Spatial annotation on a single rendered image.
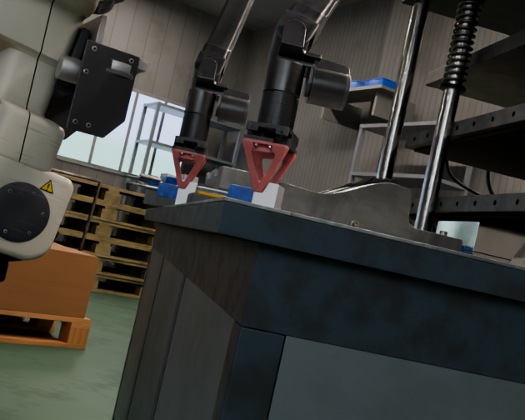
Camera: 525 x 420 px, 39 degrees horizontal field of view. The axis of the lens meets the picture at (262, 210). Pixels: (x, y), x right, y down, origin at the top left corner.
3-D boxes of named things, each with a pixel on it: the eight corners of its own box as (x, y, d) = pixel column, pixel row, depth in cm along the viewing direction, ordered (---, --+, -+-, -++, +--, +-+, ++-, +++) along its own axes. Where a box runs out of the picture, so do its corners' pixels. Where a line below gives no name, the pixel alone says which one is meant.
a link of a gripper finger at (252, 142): (285, 199, 115) (297, 140, 116) (277, 194, 108) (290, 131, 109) (242, 192, 117) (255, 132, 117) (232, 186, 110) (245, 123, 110)
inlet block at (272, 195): (188, 202, 113) (197, 167, 114) (197, 205, 118) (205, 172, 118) (271, 220, 110) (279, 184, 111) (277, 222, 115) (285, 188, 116)
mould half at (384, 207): (212, 212, 139) (228, 142, 139) (197, 212, 164) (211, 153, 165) (457, 269, 148) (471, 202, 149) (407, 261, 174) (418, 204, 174)
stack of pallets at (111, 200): (16, 279, 661) (42, 168, 666) (-8, 264, 744) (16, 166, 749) (159, 302, 736) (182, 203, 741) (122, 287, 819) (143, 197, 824)
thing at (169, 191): (127, 195, 148) (133, 168, 149) (130, 196, 153) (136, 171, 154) (192, 209, 149) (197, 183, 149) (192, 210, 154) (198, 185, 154)
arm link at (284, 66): (268, 58, 117) (272, 49, 112) (311, 67, 118) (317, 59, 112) (260, 101, 117) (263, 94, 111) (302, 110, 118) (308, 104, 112)
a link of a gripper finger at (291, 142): (287, 201, 118) (299, 142, 118) (280, 196, 111) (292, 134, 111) (246, 193, 119) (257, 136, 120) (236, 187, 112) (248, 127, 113)
